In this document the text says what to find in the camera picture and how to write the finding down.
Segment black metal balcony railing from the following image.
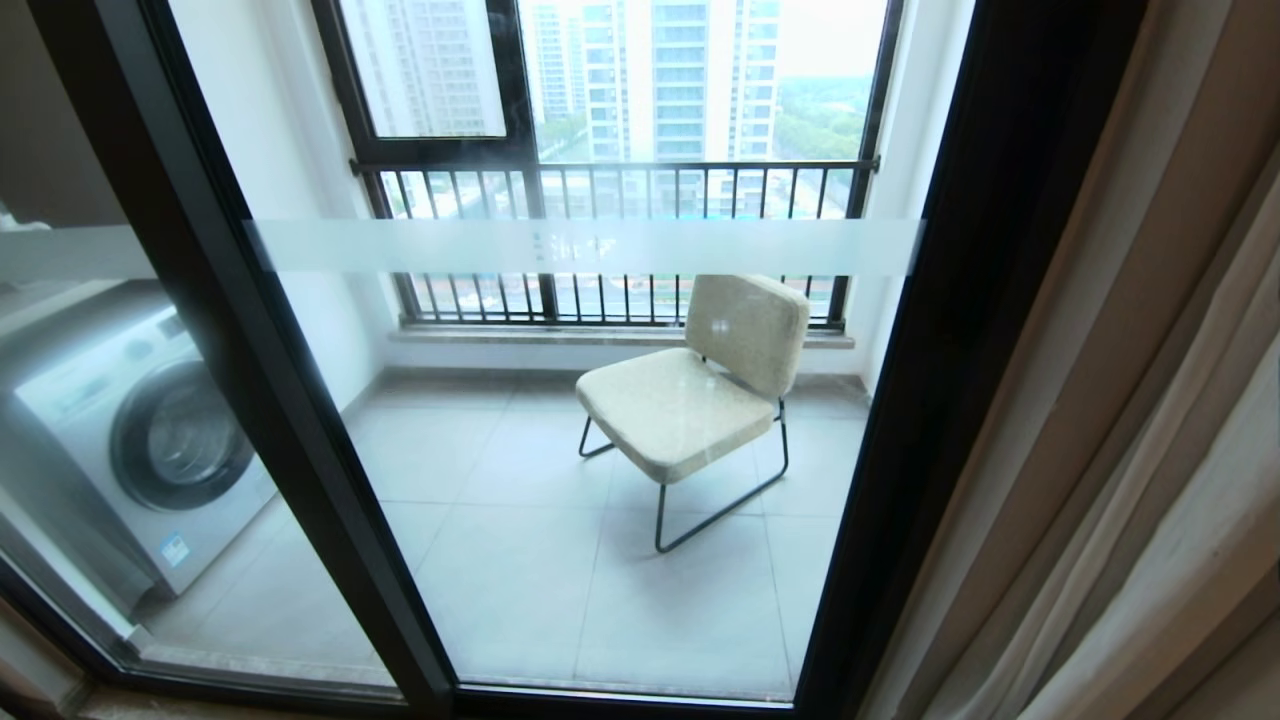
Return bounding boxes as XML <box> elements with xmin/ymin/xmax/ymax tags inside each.
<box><xmin>349</xmin><ymin>156</ymin><xmax>882</xmax><ymax>331</ymax></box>

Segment black-framed glass balcony door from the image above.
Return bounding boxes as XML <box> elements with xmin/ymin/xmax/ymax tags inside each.
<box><xmin>138</xmin><ymin>0</ymin><xmax>1149</xmax><ymax>720</ymax></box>

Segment black-framed balcony window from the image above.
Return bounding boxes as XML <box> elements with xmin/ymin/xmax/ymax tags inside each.
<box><xmin>310</xmin><ymin>0</ymin><xmax>906</xmax><ymax>331</ymax></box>

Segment white front-load washing machine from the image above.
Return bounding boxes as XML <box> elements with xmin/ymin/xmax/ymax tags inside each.
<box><xmin>0</xmin><ymin>281</ymin><xmax>278</xmax><ymax>597</ymax></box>

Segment brown beige curtain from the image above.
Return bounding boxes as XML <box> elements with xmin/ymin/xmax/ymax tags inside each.
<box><xmin>858</xmin><ymin>0</ymin><xmax>1280</xmax><ymax>720</ymax></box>

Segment black-framed fixed glass panel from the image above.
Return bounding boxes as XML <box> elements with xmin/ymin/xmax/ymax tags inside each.
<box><xmin>0</xmin><ymin>0</ymin><xmax>456</xmax><ymax>713</ymax></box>

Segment beige upholstered chair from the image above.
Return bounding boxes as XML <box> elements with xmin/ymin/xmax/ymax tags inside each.
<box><xmin>575</xmin><ymin>274</ymin><xmax>812</xmax><ymax>555</ymax></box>

